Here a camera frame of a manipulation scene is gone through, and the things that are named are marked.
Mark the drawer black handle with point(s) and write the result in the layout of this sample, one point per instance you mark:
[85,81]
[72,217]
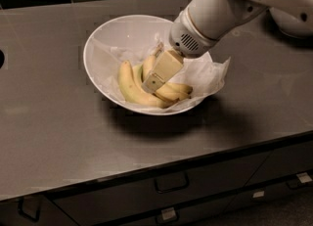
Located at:
[171,182]
[29,208]

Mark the middle drawer black handle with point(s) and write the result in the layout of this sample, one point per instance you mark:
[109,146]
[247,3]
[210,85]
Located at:
[171,182]

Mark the white crumpled paper liner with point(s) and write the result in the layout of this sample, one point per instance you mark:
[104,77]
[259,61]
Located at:
[202,73]

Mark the lower drawer metal handle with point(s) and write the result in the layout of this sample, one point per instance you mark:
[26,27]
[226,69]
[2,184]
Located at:
[167,215]

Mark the yellow banana bunch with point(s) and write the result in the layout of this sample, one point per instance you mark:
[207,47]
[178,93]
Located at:
[130,79]

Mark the large white bowl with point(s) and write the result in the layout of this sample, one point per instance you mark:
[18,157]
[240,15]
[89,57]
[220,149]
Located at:
[134,25]

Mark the lower right metal handle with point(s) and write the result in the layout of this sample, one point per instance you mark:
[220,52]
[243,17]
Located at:
[258,195]

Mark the dark drawer cabinet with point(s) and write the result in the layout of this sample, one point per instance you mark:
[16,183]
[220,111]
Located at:
[219,182]

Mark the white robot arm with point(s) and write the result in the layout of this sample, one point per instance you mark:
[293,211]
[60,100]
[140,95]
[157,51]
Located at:
[232,13]

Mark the drawer metal handle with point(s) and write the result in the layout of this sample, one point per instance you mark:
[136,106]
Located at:
[167,215]
[301,180]

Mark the right drawer metal handle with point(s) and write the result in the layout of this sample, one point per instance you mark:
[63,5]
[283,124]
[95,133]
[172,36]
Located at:
[301,180]

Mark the left drawer black handle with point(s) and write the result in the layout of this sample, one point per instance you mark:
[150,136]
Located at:
[29,208]

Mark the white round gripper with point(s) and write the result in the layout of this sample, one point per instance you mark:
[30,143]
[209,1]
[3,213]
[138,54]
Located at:
[185,35]

